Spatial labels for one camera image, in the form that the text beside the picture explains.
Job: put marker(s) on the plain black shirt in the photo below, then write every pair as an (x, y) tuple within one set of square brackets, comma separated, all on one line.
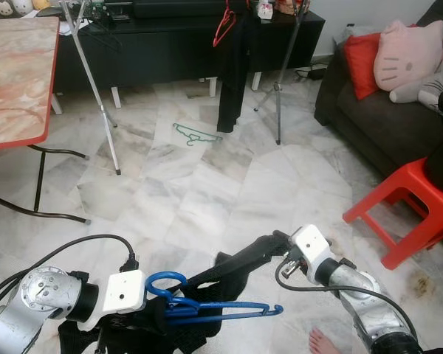
[(236, 265)]

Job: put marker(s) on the blue clothes hanger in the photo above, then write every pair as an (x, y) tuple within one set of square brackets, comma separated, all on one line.
[(221, 303)]

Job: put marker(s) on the red plastic clothes hanger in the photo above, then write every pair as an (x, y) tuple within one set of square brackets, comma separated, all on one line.
[(227, 11)]

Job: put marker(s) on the green clothes hanger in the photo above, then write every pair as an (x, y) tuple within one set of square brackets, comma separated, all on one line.
[(184, 131)]

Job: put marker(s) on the bare person foot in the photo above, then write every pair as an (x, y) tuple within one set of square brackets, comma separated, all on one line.
[(325, 343)]

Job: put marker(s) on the red plastic stool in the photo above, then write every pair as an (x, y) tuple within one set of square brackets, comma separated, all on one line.
[(413, 206)]

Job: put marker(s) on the dark brown fabric sofa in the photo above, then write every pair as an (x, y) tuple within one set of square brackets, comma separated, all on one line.
[(384, 133)]

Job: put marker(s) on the black power adapter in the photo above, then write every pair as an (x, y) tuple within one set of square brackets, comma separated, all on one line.
[(314, 71)]

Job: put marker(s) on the black shirt with logo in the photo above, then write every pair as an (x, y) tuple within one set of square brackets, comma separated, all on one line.
[(236, 74)]

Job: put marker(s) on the red cushion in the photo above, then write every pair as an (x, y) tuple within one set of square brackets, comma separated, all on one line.
[(362, 66)]

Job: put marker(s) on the grey white plush animal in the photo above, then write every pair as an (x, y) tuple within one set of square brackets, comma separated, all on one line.
[(428, 88)]

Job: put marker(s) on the silver metal clothes rack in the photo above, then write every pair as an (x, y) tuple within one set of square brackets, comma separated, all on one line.
[(96, 96)]

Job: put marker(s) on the pink cat face pillow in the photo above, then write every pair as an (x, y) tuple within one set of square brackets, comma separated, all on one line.
[(410, 55)]

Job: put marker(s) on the white lace covered box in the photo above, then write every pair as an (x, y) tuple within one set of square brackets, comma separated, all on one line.
[(354, 31)]

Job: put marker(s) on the white pink tissue box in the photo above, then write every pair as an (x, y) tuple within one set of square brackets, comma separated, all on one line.
[(265, 9)]

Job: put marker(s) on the red robed figurine statue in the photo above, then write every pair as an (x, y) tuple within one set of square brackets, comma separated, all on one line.
[(289, 6)]

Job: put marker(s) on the black low tv cabinet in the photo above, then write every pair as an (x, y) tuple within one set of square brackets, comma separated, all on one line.
[(155, 44)]

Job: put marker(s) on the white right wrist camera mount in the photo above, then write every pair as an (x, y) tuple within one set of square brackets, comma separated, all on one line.
[(310, 247)]

